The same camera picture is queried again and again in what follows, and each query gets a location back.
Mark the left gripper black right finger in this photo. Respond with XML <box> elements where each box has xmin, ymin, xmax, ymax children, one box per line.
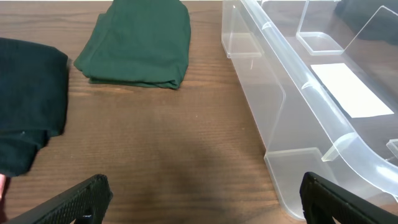
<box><xmin>300</xmin><ymin>172</ymin><xmax>397</xmax><ymax>224</ymax></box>

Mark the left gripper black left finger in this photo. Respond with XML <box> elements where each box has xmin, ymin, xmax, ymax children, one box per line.
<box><xmin>7</xmin><ymin>174</ymin><xmax>113</xmax><ymax>224</ymax></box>

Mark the clear plastic storage bin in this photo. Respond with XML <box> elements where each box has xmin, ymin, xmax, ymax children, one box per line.
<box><xmin>221</xmin><ymin>0</ymin><xmax>397</xmax><ymax>220</ymax></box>

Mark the folded pink cloth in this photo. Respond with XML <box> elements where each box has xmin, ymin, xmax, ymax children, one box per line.
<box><xmin>0</xmin><ymin>174</ymin><xmax>7</xmax><ymax>200</ymax></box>

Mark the white label in bin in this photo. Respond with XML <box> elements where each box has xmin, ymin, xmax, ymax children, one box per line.
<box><xmin>311</xmin><ymin>63</ymin><xmax>394</xmax><ymax>118</ymax></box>

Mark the folded dark navy cloth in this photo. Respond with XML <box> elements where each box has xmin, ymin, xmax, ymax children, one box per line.
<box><xmin>1</xmin><ymin>38</ymin><xmax>69</xmax><ymax>177</ymax></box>

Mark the folded green cloth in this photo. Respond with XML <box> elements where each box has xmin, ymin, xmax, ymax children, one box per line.
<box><xmin>74</xmin><ymin>0</ymin><xmax>191</xmax><ymax>90</ymax></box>

